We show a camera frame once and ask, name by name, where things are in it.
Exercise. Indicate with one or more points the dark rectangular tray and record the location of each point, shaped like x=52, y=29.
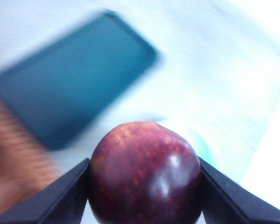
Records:
x=72, y=77

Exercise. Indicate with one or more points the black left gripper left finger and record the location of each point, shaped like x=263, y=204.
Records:
x=56, y=200

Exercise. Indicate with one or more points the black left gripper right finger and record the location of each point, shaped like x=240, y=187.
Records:
x=228, y=198

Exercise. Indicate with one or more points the teal ceramic bowl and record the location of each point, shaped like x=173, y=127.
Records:
x=204, y=144

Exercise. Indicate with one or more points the brown wicker basket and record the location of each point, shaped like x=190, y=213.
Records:
x=14, y=168

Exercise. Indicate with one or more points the dark red plum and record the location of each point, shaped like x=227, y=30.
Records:
x=144, y=175

